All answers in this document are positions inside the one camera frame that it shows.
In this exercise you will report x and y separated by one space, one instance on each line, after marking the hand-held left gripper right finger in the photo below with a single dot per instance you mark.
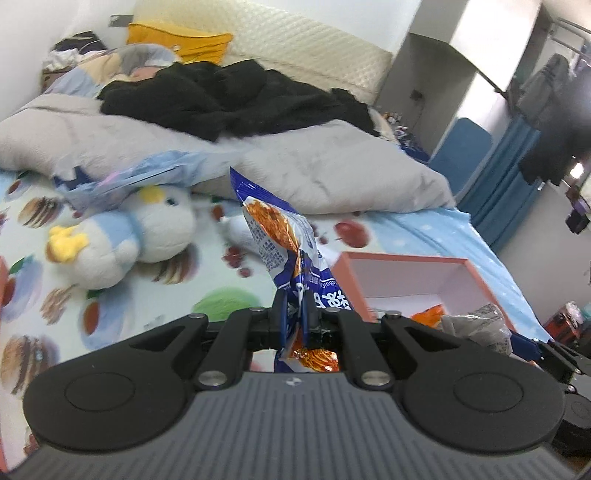
308 324

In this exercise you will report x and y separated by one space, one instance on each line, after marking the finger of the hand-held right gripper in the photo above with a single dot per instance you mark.
524 347

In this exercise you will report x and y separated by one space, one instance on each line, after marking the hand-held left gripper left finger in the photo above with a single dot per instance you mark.
279 321

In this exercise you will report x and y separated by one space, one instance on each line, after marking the white snack packet with barcode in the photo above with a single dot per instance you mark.
480 330

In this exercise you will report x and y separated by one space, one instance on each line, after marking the blue white snack packet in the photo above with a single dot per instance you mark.
281 240

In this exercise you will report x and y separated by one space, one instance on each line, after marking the orange snack packet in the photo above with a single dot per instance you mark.
429 318

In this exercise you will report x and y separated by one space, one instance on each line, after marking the pink cardboard box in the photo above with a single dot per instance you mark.
406 281

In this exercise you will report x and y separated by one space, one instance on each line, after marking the red storage box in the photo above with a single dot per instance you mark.
563 326

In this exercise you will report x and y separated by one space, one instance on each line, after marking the white plastic bag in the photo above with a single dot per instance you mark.
577 311

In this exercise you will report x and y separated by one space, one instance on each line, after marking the fruit printed blanket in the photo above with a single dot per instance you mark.
138 295

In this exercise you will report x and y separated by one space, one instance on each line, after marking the dark purple bag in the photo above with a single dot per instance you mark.
579 214

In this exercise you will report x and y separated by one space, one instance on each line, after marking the grey duvet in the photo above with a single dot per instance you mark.
323 170

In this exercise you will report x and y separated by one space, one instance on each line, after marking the white blue plush toy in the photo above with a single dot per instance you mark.
152 230

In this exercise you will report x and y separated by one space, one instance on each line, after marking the blue curtain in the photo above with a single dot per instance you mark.
503 184

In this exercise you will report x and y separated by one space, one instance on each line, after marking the light blue plastic bag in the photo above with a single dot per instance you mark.
138 175

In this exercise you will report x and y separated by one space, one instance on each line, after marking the blue chair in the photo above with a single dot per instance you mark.
461 147

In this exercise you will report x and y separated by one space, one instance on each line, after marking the grey white pillow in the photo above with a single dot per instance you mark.
381 122

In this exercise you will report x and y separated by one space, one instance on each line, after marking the row of small bottles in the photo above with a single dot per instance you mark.
402 125

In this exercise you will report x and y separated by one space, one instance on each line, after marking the hanging dark clothes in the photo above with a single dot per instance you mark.
558 124

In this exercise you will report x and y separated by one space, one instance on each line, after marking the black clothing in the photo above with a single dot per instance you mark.
231 97

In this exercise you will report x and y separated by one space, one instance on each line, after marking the cream padded headboard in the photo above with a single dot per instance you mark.
300 50

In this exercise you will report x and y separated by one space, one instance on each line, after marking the yellow pillow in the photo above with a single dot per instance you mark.
194 44

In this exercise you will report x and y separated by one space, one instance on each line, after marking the white cabinet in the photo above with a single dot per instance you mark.
438 41

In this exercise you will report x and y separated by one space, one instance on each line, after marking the cartoon printed blanket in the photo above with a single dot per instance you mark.
83 76

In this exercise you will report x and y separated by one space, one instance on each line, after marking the pile of clothes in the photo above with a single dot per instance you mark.
69 50

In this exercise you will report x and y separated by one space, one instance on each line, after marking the wall socket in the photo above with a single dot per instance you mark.
417 95

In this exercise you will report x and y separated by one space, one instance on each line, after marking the metal clothes rail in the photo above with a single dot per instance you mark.
570 30

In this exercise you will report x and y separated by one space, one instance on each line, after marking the grey wall bracket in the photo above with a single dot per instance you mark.
121 20

